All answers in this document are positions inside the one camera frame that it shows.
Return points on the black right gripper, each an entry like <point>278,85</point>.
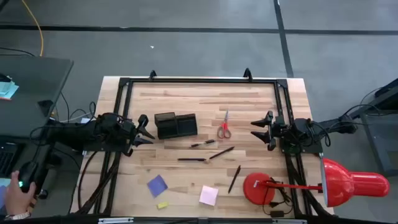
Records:
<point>280,132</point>

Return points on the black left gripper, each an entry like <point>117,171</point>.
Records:
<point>129,135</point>

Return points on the black mesh desk organizer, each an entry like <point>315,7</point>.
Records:
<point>186,126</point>

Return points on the purple sticky note pad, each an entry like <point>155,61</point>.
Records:
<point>157,186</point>

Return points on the clear pen with black grip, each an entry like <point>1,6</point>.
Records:
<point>210,142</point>

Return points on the pink sticky note pad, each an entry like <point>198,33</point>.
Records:
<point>208,195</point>

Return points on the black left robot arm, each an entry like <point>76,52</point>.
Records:
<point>81,133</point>

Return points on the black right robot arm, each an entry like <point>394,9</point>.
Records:
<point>301,129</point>

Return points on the white power adapter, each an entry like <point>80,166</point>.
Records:
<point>85,120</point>

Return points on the small yellow block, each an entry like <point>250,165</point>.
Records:
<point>162,205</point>

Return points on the grey computer desk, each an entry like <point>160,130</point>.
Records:
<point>43,146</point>

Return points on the red desk lamp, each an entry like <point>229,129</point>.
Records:
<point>354,183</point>

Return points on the dark grey side desk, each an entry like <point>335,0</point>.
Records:
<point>31,93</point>

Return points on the black equipment cart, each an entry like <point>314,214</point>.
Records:
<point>382,143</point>

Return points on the black computer mouse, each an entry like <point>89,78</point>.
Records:
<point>26,171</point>

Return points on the black keyboard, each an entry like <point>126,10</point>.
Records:
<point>7,158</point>

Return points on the person's hand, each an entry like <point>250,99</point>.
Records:
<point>17,199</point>

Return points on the stack of teal papers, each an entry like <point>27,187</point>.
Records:
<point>7,88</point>

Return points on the person's wristwatch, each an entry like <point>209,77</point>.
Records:
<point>17,215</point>

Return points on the black frame clamp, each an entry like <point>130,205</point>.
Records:
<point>152,74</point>
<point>247,74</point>

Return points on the black aluminium table frame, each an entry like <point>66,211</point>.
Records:
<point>202,80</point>

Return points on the black triangular desk bracket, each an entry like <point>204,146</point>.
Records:
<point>46,106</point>

